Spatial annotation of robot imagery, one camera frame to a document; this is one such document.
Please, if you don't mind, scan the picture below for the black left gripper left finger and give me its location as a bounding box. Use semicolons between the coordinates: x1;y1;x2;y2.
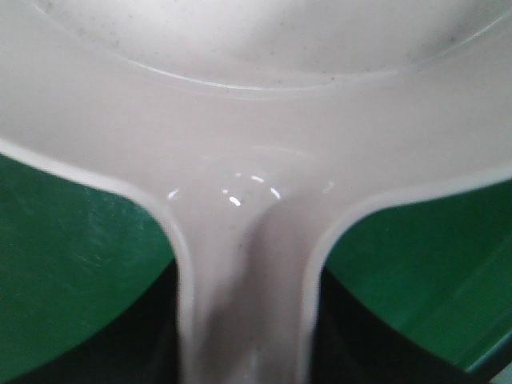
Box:
12;262;180;384

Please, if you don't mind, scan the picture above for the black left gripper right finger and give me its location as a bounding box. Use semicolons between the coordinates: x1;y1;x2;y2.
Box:
315;269;480;384

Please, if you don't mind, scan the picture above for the pale pink dustpan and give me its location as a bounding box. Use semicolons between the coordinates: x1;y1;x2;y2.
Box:
1;1;511;383

